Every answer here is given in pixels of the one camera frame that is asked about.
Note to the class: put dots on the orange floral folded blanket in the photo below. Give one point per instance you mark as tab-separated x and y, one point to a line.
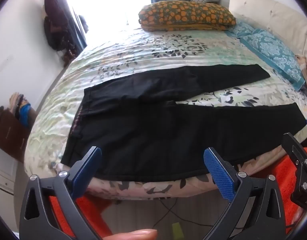
186	15

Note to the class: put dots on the person's left hand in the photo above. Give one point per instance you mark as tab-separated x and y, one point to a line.
133	235

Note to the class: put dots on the cream padded headboard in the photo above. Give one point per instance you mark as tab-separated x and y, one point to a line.
273	12

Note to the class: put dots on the green object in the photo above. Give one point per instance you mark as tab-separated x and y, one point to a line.
177	231

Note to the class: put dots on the blue patterned pillow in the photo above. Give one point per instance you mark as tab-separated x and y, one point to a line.
271	47

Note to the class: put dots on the orange clothing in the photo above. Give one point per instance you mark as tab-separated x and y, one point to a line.
93	212

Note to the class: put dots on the dark hanging clothes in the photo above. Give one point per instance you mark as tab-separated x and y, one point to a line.
56	22

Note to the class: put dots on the black pants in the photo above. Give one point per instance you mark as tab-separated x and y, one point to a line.
143	135

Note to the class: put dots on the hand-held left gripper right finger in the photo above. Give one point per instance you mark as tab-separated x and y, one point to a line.
218	175

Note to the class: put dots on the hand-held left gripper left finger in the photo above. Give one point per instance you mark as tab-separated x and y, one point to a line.
89	165

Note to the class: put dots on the floral bed sheet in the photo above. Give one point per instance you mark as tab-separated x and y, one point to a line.
143	45

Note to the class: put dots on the grey curtain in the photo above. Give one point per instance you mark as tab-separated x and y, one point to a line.
74	25

